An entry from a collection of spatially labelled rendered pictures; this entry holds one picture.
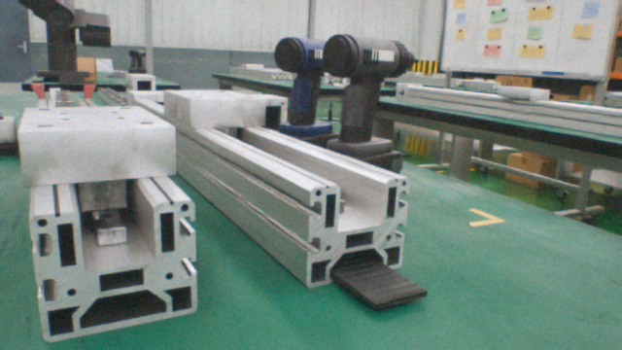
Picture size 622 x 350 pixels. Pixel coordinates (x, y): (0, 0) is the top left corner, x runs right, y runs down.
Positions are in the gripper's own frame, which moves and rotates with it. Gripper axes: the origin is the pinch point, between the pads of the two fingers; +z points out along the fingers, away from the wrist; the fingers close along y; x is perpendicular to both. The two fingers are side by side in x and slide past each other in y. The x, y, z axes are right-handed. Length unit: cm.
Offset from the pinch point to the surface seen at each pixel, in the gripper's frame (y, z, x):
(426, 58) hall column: 585, -31, 551
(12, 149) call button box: -9.2, 3.8, -19.8
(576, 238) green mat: 50, 5, -85
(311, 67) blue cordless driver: 38, -12, -40
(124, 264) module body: 2, 0, -83
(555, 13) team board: 286, -54, 90
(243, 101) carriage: 22, -7, -51
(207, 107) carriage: 17, -6, -51
